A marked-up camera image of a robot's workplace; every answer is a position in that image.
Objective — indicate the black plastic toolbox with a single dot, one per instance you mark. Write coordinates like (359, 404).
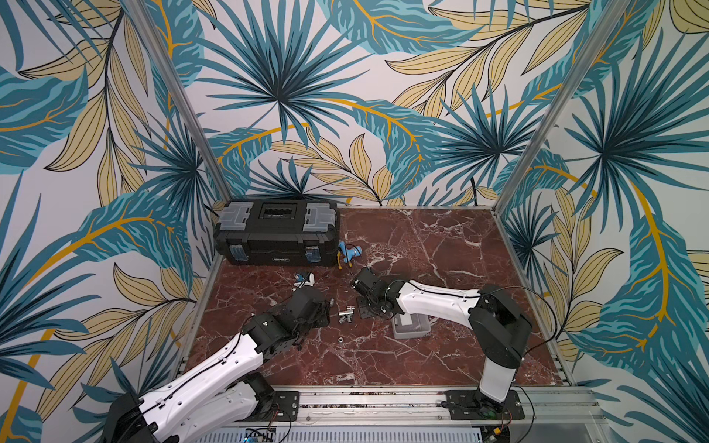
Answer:
(279, 232)

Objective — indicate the translucent plastic storage box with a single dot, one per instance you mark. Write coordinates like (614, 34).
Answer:
(410, 326)

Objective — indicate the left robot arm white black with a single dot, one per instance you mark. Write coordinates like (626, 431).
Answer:
(226, 387)

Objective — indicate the left metal frame post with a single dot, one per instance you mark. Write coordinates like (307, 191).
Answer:
(151, 38)

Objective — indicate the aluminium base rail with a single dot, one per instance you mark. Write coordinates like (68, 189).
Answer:
(566, 414)

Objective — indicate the blue yellow clamp tool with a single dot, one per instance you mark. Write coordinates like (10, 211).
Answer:
(347, 253)

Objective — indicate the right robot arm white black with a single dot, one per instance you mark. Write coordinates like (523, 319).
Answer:
(499, 324)

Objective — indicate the metal frame post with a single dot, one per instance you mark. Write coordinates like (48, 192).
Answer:
(597, 38)
(151, 38)

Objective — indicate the right metal frame post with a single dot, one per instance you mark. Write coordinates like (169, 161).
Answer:
(597, 38)

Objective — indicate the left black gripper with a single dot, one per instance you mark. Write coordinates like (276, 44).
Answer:
(324, 314)

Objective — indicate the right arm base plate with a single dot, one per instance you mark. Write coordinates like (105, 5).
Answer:
(473, 405)

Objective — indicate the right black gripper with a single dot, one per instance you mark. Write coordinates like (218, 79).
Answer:
(363, 282)

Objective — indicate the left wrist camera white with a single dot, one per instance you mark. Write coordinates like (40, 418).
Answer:
(303, 280)

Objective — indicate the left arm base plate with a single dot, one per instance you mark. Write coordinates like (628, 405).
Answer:
(281, 406)

